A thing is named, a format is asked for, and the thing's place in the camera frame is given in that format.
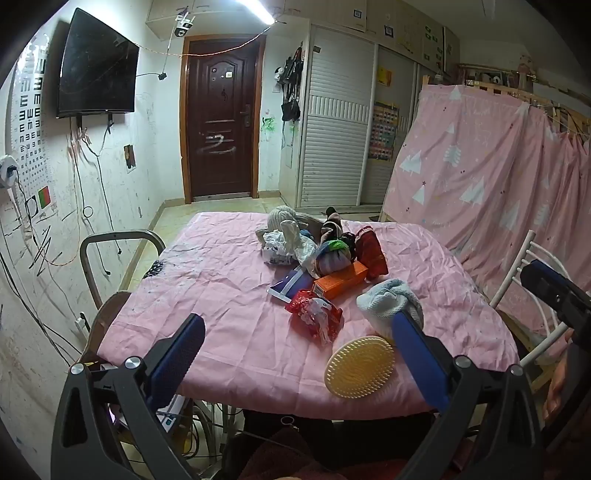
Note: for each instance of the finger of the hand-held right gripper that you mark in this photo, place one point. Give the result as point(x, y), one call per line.
point(547, 282)

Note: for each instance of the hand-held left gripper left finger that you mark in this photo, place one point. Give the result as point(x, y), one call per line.
point(180, 350)

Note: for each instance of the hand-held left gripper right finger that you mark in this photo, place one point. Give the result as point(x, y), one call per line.
point(420, 355)

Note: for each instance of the white metal chair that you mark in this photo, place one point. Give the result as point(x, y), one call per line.
point(512, 272)

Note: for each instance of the white blue box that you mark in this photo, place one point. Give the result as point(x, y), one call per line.
point(173, 413)

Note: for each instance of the light blue knit hat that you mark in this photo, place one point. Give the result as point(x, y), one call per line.
point(388, 300)

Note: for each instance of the pink tablecloth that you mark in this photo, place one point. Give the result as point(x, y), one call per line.
point(221, 300)

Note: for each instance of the yellow round brush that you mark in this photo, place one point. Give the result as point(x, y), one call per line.
point(355, 367)

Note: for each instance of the orange box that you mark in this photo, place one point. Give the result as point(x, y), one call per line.
point(339, 282)

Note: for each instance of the red white snack wrapper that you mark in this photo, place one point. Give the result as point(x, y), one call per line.
point(316, 316)

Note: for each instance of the dark red packet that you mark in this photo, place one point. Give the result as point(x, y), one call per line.
point(371, 254)

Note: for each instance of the multicoloured knit hat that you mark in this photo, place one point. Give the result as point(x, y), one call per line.
point(334, 263)

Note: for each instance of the purple white box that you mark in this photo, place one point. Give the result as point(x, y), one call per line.
point(291, 286)

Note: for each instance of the pink tree print curtain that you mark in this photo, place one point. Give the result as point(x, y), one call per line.
point(485, 161)

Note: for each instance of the dark red clothing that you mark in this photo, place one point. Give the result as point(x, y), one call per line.
point(281, 454)

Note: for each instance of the white crumpled plastic bag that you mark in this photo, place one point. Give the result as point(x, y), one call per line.
point(304, 251)

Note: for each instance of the black pink socks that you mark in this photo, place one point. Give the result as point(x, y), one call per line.
point(332, 226)

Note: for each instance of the plush doll toy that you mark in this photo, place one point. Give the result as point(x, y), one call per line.
point(281, 216)

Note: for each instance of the colourful chart poster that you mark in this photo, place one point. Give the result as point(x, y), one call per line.
point(384, 131)

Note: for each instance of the white louvered wardrobe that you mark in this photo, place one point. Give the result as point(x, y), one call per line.
point(337, 138)

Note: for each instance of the dark brown door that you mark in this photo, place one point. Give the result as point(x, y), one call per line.
point(221, 115)

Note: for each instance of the yellow sticker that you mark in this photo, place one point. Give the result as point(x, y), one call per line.
point(384, 77)

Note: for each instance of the eye chart poster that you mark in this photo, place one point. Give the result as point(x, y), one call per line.
point(32, 115)

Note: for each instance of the black hanging bags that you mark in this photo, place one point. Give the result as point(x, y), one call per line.
point(291, 83)

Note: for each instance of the ceiling tube light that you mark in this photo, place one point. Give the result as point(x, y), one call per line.
point(256, 10)

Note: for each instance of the wooden bunk bed frame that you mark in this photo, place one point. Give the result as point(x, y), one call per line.
point(489, 87)

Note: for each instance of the white wall device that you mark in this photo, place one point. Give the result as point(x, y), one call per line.
point(7, 170)

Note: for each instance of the black wall television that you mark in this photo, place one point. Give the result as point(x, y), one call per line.
point(97, 64)

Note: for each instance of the white security camera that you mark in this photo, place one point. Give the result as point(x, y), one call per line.
point(183, 24)

